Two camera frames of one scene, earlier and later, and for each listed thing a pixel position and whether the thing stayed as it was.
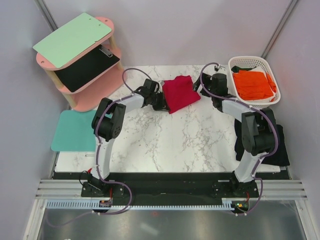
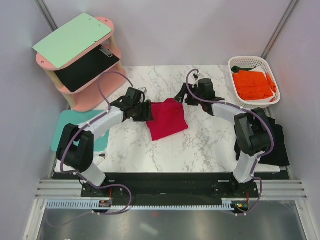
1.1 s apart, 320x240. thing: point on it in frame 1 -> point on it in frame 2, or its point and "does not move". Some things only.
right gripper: (206, 79) -> (179, 97)
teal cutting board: (74, 132) does not move
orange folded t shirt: (252, 85) does not move
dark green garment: (236, 69) does not move
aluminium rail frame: (270, 189) does not move
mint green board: (69, 41) does not move
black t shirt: (281, 158) does not move
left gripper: (162, 106) -> (147, 115)
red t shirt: (179, 92) -> (169, 119)
